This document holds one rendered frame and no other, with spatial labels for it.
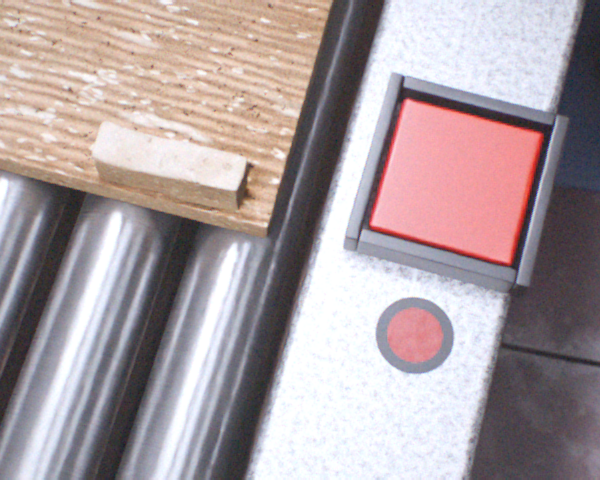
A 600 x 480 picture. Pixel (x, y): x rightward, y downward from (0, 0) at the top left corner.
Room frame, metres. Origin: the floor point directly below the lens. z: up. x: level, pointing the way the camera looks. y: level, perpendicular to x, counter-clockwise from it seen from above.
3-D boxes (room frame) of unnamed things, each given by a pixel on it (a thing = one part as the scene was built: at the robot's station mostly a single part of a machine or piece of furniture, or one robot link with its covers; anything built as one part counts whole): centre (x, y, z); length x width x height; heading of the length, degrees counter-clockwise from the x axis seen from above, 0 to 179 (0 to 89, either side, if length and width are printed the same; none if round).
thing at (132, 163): (0.16, 0.05, 0.95); 0.06 x 0.02 x 0.03; 79
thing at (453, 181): (0.18, -0.06, 0.92); 0.06 x 0.06 x 0.01; 78
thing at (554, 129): (0.18, -0.06, 0.92); 0.08 x 0.08 x 0.02; 78
